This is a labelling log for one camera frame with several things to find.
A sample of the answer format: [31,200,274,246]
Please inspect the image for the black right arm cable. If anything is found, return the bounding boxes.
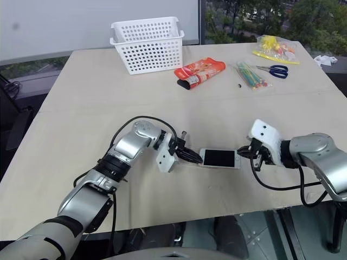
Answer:
[250,155,330,209]

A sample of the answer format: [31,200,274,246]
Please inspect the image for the white smartphone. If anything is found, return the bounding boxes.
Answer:
[198,147,242,171]
[199,147,241,170]

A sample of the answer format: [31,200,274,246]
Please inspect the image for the white perforated plastic basket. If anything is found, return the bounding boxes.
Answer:
[110,16,180,44]
[109,30,185,76]

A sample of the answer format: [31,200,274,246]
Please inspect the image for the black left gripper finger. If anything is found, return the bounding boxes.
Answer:
[176,153,203,165]
[179,147,203,162]

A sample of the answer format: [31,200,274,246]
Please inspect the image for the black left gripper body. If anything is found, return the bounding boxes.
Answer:
[168,131,188,160]

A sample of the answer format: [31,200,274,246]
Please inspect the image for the white crumpled paper pieces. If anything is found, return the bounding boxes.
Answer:
[313,54,338,67]

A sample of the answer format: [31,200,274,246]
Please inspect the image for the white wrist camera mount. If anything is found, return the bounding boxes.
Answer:
[156,132,180,174]
[246,119,284,166]

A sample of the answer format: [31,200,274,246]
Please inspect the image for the clear bag of colourful sticks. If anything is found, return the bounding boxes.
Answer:
[235,61,273,92]

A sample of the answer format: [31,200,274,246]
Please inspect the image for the yellow zip bag of toys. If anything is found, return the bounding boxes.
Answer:
[252,34,301,66]

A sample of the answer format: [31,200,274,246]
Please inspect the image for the white board panel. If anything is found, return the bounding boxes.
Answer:
[0,0,202,63]

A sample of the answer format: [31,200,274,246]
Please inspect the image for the blue handled scissors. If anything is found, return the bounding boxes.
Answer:
[255,64,289,80]

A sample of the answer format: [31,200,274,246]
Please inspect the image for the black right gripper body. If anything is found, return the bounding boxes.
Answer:
[249,137,273,171]

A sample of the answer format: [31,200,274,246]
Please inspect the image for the black chair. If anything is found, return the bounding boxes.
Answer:
[0,72,35,152]

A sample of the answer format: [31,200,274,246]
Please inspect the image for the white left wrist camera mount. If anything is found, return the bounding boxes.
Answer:
[156,132,180,174]

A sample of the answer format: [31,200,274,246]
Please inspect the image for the grey robot torso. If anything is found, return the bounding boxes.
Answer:
[107,245,241,260]

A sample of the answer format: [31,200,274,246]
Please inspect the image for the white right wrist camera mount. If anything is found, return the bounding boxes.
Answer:
[246,119,284,166]

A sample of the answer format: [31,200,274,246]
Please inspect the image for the orange snack bag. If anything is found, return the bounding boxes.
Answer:
[173,56,227,92]

